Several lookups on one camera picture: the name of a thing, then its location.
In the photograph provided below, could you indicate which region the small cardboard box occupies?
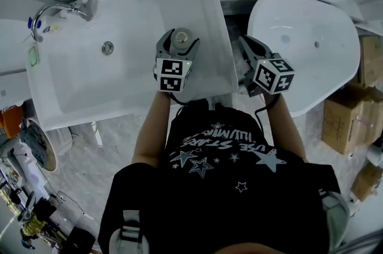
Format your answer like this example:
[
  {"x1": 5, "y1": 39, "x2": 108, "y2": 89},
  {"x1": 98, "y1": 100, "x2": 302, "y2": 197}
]
[{"x1": 350, "y1": 162, "x2": 383, "y2": 203}]

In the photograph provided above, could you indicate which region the grey shoulder pad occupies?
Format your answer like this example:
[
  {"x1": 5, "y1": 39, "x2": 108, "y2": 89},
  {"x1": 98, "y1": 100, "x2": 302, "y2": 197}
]
[{"x1": 321, "y1": 190, "x2": 351, "y2": 251}]

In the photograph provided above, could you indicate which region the white sink counter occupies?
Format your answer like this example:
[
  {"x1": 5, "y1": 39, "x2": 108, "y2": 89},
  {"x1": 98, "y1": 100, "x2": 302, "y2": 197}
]
[{"x1": 25, "y1": 0, "x2": 239, "y2": 132}]

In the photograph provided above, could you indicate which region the blue round tag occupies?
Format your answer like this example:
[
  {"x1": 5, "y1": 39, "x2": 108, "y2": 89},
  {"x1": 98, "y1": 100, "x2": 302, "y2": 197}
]
[{"x1": 27, "y1": 16, "x2": 43, "y2": 30}]

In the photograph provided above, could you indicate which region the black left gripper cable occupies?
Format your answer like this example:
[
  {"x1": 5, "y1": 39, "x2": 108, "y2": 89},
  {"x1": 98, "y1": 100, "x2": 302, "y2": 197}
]
[{"x1": 166, "y1": 92, "x2": 188, "y2": 117}]

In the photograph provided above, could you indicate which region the chrome faucet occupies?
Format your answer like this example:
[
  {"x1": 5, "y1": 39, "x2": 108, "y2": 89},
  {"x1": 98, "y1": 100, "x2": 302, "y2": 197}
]
[{"x1": 29, "y1": 0, "x2": 98, "y2": 43}]

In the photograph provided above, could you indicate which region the clear bottle with metal cap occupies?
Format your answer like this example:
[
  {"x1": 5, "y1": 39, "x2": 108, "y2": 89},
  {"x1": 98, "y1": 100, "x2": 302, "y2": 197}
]
[{"x1": 171, "y1": 27, "x2": 194, "y2": 52}]

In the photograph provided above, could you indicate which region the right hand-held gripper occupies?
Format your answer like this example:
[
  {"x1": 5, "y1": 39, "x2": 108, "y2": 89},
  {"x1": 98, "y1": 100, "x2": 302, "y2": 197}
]
[{"x1": 238, "y1": 35, "x2": 296, "y2": 98}]

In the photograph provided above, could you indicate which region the person's right forearm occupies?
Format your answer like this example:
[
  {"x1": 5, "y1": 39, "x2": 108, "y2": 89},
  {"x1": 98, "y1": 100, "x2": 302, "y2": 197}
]
[{"x1": 264, "y1": 93, "x2": 309, "y2": 163}]

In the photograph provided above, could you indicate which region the oval wood-rimmed basin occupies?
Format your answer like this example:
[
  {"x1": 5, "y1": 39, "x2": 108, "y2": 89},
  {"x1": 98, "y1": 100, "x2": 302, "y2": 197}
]
[{"x1": 19, "y1": 117, "x2": 58, "y2": 173}]

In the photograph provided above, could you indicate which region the large cardboard box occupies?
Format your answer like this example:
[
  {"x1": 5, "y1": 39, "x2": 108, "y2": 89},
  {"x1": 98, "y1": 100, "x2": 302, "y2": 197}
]
[{"x1": 321, "y1": 84, "x2": 383, "y2": 155}]

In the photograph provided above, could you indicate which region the orange container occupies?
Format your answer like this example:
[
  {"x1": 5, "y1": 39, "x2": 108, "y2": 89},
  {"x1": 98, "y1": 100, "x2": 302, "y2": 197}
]
[{"x1": 0, "y1": 105, "x2": 25, "y2": 140}]

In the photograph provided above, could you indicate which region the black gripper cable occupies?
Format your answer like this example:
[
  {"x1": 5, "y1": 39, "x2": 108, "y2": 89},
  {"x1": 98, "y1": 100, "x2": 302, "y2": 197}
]
[
  {"x1": 166, "y1": 92, "x2": 188, "y2": 117},
  {"x1": 254, "y1": 93, "x2": 281, "y2": 141}
]

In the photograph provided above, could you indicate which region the grey backpack strap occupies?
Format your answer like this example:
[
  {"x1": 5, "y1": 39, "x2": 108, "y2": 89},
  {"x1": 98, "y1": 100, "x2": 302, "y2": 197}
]
[{"x1": 118, "y1": 210, "x2": 145, "y2": 249}]

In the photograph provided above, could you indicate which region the person's left forearm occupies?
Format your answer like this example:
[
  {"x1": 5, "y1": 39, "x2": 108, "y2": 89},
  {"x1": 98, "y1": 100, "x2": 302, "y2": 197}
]
[{"x1": 131, "y1": 90, "x2": 172, "y2": 169}]

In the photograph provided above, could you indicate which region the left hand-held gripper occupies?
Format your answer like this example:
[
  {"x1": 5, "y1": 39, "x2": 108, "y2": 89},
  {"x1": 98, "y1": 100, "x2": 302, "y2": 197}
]
[{"x1": 154, "y1": 28, "x2": 201, "y2": 94}]

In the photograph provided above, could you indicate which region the black star print shirt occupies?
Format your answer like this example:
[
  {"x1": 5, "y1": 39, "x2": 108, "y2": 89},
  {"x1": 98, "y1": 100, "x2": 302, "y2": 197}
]
[{"x1": 97, "y1": 98, "x2": 342, "y2": 254}]

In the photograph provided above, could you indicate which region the chrome sink drain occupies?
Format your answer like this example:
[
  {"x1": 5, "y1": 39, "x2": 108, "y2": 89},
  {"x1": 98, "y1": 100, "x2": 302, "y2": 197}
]
[{"x1": 101, "y1": 41, "x2": 115, "y2": 56}]

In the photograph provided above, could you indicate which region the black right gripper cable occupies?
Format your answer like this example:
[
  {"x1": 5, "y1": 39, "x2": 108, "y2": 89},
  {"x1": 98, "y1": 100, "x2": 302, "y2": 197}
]
[{"x1": 254, "y1": 93, "x2": 281, "y2": 141}]

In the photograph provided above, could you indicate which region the white oval basin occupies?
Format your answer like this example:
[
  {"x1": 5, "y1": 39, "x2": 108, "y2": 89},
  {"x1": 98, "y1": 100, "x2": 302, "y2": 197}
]
[{"x1": 247, "y1": 0, "x2": 361, "y2": 119}]

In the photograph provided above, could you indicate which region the green soap dish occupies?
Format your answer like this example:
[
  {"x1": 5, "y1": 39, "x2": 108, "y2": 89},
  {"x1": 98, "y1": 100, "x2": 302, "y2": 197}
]
[{"x1": 28, "y1": 44, "x2": 41, "y2": 68}]

